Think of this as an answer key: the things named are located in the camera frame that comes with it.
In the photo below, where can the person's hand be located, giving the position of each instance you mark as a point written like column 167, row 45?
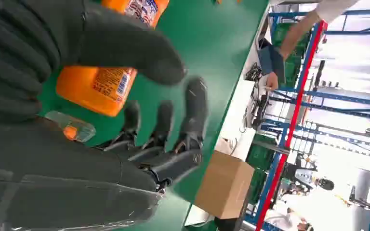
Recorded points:
column 271, row 82

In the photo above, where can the ribbed grey right arm sleeve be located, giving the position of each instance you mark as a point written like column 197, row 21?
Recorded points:
column 9, row 63

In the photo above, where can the green plastic crate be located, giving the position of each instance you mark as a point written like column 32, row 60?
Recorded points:
column 260, row 156
column 295, row 70

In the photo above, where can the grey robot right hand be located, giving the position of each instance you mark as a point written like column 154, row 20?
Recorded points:
column 60, row 178

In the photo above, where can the person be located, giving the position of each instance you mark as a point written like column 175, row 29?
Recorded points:
column 287, row 221
column 306, row 201

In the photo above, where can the brown cardboard box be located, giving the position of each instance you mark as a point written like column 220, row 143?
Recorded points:
column 225, row 185

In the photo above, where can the clear capped orange bottle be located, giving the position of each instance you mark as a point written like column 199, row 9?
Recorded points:
column 73, row 129

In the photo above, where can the blue and red shelf rack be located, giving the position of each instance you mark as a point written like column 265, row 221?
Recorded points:
column 300, row 95

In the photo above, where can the green table mat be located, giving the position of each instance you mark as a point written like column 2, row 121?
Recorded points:
column 210, row 41

